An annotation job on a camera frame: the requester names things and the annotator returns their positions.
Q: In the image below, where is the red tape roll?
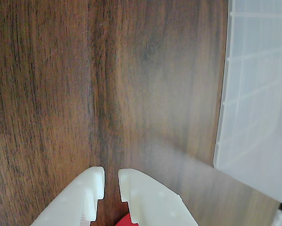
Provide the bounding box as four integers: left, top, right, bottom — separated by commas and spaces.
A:
114, 213, 139, 226

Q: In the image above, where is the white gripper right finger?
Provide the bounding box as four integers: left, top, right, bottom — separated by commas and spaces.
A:
118, 168, 199, 226

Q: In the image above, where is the clear plastic storage box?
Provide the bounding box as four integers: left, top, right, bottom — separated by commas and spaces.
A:
213, 0, 282, 207

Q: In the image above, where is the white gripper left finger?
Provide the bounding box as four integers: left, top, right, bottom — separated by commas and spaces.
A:
30, 166, 105, 226

